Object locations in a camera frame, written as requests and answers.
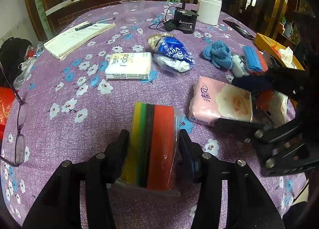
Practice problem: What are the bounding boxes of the multicolour sponge pack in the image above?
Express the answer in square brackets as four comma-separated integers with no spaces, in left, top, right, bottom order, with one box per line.
[119,102,182,192]

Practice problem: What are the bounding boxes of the black bag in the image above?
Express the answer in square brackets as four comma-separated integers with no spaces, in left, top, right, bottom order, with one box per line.
[1,37,31,82]

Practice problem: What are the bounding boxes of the white paper notebook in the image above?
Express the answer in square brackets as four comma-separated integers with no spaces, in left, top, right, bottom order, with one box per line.
[44,23,116,61]

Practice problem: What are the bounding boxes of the coloured cloth stack pack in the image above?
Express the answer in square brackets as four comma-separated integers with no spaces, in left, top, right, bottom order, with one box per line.
[243,46,268,74]

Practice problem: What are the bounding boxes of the clear plastic cup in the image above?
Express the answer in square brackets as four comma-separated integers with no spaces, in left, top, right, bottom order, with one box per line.
[120,0,146,24]

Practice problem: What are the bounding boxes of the white red printed bag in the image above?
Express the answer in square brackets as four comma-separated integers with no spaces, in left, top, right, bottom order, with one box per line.
[256,90,288,127]

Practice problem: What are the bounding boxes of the pink tissue pack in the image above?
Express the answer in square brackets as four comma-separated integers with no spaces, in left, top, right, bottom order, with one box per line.
[188,76,253,126]

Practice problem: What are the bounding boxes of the yellow cardboard box tray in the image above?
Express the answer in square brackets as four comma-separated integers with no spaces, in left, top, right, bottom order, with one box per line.
[254,33,304,70]

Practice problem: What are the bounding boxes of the purple floral tablecloth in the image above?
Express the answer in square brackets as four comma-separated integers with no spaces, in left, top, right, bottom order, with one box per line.
[1,1,306,228]

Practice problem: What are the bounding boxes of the eyeglasses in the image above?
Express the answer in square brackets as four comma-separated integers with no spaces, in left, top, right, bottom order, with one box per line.
[1,65,29,167]

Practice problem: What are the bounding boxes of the black smartphone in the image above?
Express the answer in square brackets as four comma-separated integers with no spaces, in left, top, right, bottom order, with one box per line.
[223,20,255,40]

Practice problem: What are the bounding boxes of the blue vinda tissue pack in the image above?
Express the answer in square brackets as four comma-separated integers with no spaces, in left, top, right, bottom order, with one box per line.
[147,33,195,75]

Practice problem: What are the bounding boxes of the blue knitted cloth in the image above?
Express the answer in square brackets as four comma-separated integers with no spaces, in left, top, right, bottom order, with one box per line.
[202,40,233,70]

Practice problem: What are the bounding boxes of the white plastic jar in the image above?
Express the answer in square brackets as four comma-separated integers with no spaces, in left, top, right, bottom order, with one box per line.
[197,0,222,26]

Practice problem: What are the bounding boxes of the red gift bag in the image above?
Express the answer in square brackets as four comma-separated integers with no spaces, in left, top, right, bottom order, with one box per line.
[0,87,15,138]

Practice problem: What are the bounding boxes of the black pen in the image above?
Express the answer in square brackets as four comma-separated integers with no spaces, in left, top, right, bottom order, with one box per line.
[75,17,116,31]

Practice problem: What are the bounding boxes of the white face tissue pack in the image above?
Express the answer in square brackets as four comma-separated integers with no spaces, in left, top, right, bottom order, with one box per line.
[105,52,152,80]

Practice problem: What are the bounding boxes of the white floral tissue pack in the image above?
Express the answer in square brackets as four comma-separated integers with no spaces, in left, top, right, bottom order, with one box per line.
[231,55,248,78]

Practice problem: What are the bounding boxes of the black cylindrical motor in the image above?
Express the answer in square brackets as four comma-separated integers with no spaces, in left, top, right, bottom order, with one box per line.
[174,0,198,34]

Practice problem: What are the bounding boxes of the black power adapter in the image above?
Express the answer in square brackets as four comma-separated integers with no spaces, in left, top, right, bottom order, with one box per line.
[163,19,177,32]

